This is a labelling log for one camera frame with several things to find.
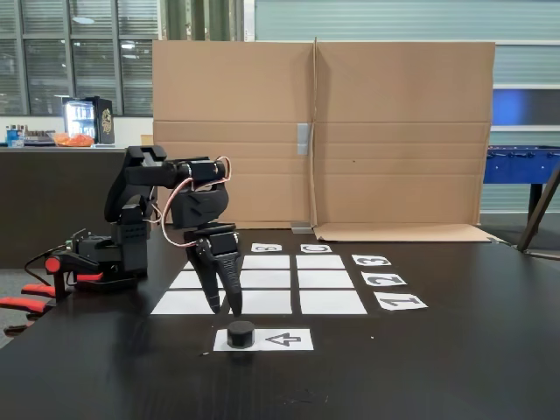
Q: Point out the black round token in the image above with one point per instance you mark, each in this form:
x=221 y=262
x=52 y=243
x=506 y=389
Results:
x=240 y=336

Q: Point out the white nine-square grid sheet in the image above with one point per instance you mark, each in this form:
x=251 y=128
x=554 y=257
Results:
x=326 y=302

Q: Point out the paper sheet letter B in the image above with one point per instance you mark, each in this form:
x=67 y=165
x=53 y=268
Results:
x=267 y=248

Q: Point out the grey tape strip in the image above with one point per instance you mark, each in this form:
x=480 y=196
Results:
x=304 y=139
x=303 y=228

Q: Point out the paper sheet letter C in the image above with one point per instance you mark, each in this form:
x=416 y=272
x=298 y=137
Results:
x=316 y=248

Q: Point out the white arrow paper sheet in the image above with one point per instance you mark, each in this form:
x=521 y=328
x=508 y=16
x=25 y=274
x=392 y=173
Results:
x=307 y=342

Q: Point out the red black bar clamp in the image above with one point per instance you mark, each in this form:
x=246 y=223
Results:
x=74 y=264
x=26 y=304

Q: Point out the paper sheet number 3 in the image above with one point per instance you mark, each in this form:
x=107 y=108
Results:
x=372 y=260

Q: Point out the paper sheet number 2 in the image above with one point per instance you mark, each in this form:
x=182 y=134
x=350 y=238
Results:
x=383 y=279

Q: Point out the paper sheet number 1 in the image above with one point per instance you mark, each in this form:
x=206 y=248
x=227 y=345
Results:
x=400 y=302

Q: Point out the black mini fridge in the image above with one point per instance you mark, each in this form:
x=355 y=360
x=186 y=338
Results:
x=102 y=120

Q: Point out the orange snack bag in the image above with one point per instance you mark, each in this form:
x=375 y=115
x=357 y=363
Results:
x=74 y=140

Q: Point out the dark brown counter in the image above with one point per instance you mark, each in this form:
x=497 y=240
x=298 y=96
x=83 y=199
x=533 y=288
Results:
x=35 y=197

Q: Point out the large brown cardboard screen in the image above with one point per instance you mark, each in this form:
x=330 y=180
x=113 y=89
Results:
x=394 y=131

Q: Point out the blue foosball table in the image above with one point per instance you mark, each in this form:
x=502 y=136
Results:
x=516 y=168

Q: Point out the dark slanted stand leg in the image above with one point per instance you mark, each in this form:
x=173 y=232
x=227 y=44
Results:
x=538 y=214

